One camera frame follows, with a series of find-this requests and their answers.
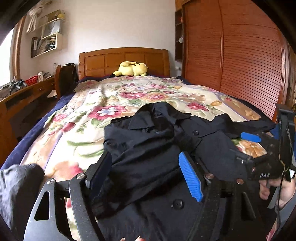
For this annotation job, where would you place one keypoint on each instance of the dark grey folded garment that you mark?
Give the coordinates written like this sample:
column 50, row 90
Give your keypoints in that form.
column 20, row 185

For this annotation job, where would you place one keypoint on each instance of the navy bed sheet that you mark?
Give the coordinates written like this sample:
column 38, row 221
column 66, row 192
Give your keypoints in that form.
column 17, row 154

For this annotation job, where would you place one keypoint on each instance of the person's right hand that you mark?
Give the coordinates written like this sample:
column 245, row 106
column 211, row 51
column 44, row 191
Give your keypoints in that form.
column 286, row 193

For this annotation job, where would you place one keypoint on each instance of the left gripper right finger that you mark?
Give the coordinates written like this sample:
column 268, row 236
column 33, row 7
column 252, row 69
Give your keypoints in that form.
column 227, row 211

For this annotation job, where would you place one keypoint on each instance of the white wall shelf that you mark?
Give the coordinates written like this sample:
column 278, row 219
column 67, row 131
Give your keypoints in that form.
column 49, row 30

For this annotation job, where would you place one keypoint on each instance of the black trench coat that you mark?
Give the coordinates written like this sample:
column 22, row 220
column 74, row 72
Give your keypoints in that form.
column 145, row 195

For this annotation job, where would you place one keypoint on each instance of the red basket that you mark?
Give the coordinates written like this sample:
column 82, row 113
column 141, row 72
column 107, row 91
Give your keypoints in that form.
column 32, row 80

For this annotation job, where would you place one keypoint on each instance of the tied white curtain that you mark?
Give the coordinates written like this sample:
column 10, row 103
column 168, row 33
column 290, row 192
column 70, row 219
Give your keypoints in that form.
column 34, row 14

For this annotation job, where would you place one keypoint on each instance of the yellow plush toy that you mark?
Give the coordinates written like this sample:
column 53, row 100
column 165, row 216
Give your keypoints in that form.
column 131, row 68

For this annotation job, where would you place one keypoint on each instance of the wooden bed headboard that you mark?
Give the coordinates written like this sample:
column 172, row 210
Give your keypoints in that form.
column 104, row 62

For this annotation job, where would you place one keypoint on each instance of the floral bed blanket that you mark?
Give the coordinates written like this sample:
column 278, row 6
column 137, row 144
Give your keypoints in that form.
column 73, row 136

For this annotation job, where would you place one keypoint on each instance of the wooden louvered wardrobe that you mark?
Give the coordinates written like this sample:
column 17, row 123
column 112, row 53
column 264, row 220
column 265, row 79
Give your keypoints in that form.
column 235, row 48

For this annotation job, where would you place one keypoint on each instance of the wooden desk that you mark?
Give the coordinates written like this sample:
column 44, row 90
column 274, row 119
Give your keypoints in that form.
column 12, row 105

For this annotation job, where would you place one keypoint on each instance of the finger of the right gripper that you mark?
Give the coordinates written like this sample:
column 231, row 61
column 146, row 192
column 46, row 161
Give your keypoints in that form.
column 250, row 137
column 275, row 132

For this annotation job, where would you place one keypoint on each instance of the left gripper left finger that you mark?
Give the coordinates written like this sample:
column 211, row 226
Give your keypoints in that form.
column 48, row 218

